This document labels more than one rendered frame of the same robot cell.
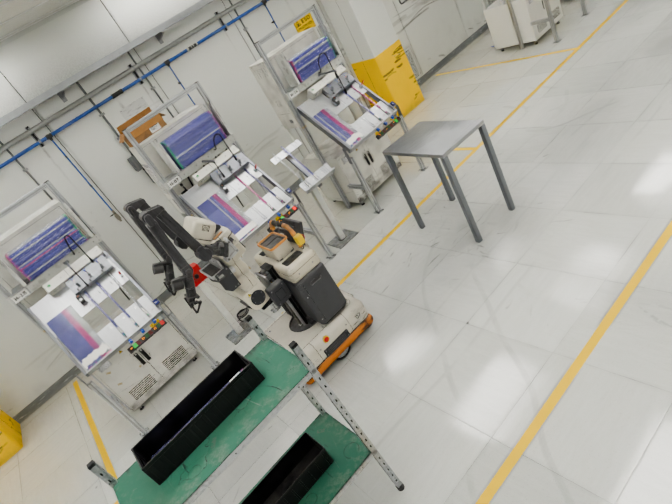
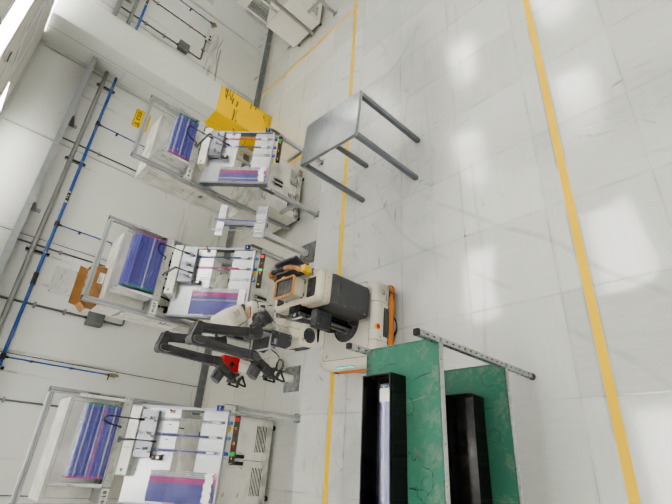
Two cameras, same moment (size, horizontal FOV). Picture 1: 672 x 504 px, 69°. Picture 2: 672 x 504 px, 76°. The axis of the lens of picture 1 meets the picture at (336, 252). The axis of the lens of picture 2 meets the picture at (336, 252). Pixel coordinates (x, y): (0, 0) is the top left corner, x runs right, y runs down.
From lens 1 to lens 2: 0.66 m
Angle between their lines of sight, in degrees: 12
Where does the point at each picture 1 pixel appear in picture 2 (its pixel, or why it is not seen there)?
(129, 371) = (236, 479)
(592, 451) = (636, 245)
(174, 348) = (254, 433)
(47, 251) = (97, 443)
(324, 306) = (358, 303)
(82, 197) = (71, 383)
